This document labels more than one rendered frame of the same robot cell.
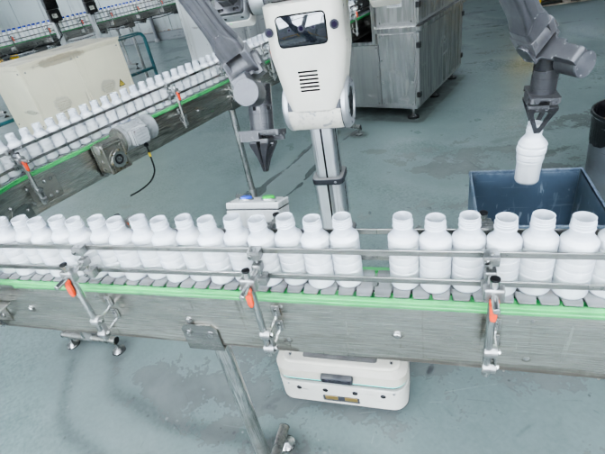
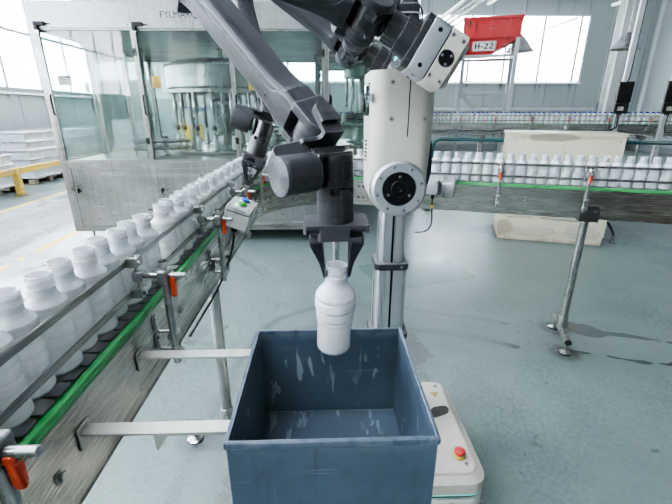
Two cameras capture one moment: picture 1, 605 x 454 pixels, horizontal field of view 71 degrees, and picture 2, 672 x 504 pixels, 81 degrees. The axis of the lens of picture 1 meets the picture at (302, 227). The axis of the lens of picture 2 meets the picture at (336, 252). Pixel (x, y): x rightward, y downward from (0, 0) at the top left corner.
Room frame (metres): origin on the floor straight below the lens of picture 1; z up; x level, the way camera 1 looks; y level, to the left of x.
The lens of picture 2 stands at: (0.76, -1.20, 1.40)
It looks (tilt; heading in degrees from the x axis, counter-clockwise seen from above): 20 degrees down; 68
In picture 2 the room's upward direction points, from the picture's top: straight up
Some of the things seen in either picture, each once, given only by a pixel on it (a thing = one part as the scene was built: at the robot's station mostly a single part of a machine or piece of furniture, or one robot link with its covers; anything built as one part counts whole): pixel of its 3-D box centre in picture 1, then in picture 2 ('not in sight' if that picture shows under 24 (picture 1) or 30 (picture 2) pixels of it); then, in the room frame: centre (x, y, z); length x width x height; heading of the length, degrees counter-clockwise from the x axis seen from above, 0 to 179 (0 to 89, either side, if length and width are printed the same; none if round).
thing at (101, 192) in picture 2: not in sight; (223, 128); (1.43, 4.51, 1.18); 2.88 x 2.73 x 2.35; 160
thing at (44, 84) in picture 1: (79, 109); (550, 185); (4.75, 2.08, 0.59); 1.10 x 0.62 x 1.18; 142
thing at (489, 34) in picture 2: not in sight; (481, 110); (5.92, 4.71, 1.40); 0.92 x 0.72 x 2.80; 142
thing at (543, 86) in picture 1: (543, 83); (335, 208); (0.99, -0.63, 1.25); 0.10 x 0.07 x 0.07; 160
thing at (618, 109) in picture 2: (49, 5); (622, 98); (6.46, 2.65, 1.55); 0.17 x 0.15 x 0.42; 142
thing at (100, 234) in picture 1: (108, 245); (219, 191); (0.92, 0.48, 1.08); 0.06 x 0.06 x 0.17
